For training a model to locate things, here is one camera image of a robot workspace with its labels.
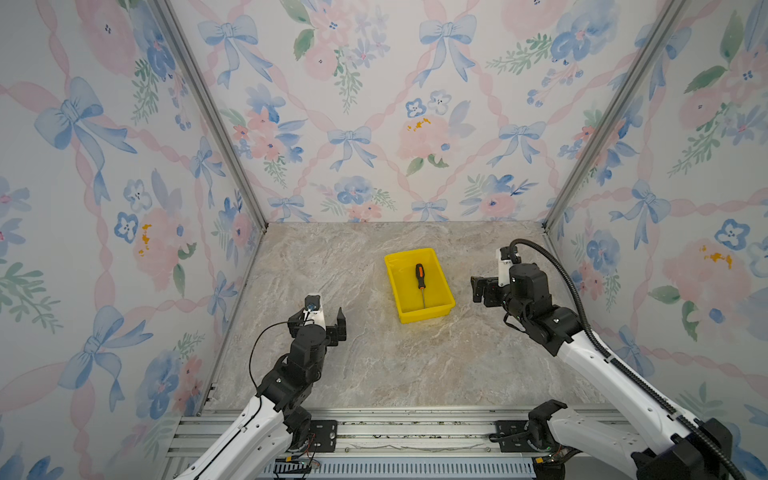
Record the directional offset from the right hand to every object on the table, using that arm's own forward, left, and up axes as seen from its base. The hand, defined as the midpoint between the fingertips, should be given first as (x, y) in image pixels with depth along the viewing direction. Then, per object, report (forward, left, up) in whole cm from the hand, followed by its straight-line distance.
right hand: (488, 275), depth 79 cm
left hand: (-8, +43, -5) cm, 44 cm away
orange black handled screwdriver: (+14, +16, -19) cm, 29 cm away
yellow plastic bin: (+4, +19, -21) cm, 28 cm away
